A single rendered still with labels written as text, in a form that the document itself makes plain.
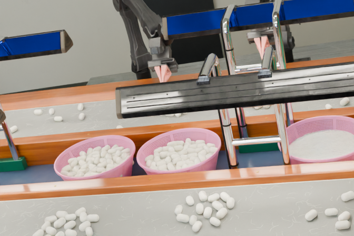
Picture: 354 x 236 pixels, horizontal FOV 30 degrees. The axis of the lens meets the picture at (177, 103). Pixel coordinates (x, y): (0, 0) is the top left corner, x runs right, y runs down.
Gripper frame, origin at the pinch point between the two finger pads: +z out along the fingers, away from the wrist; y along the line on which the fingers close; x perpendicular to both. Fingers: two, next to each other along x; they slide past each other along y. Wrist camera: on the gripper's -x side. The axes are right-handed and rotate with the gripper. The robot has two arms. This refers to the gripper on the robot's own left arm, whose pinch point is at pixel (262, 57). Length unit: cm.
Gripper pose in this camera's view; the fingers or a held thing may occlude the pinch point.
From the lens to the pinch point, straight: 238.3
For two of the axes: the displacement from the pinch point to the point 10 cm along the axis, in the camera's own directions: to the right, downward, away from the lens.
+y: 9.6, -1.0, -2.6
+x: 2.8, 3.9, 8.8
